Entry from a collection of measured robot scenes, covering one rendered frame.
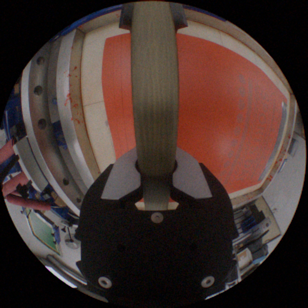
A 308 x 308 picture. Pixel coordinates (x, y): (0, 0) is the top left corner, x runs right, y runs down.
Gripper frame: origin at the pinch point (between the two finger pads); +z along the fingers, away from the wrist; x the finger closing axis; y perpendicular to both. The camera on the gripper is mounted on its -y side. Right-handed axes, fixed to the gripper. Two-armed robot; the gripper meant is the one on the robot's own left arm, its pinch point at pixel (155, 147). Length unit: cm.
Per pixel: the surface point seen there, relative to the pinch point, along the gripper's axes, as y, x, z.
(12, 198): 13, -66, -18
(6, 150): -6.0, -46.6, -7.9
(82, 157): 2.7, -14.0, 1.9
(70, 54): -17.3, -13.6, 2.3
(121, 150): 3.2, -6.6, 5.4
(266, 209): 227, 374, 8
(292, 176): 79, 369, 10
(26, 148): -3.4, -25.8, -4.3
